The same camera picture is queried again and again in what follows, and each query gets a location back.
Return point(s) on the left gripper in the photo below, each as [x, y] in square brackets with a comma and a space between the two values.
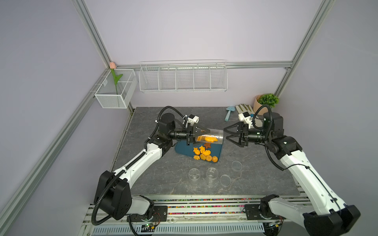
[191, 134]

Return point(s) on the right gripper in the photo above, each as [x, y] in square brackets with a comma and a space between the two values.
[242, 128]

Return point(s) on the batch orange cookies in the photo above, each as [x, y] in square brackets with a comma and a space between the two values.
[211, 139]
[206, 154]

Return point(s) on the clear cookie jar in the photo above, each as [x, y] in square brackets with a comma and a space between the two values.
[216, 132]
[194, 176]
[211, 177]

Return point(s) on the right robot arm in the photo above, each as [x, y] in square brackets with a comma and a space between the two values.
[328, 215]

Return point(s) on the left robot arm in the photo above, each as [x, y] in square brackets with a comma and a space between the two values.
[113, 198]

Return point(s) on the beige gardening glove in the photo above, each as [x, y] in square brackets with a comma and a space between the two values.
[243, 108]

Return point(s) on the blue garden trowel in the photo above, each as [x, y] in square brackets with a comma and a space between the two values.
[229, 109]

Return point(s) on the potted green plant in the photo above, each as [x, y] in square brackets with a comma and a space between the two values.
[266, 99]

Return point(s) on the artificial pink tulip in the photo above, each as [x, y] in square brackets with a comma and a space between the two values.
[116, 77]

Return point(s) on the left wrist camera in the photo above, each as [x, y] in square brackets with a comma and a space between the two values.
[190, 120]

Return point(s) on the white wire wall shelf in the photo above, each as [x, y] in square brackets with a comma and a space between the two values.
[183, 76]

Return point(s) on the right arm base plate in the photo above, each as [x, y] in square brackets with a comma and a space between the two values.
[256, 212]

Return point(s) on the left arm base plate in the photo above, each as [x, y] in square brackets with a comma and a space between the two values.
[158, 213]

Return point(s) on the white mesh wall basket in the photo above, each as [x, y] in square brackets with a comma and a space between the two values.
[106, 93]

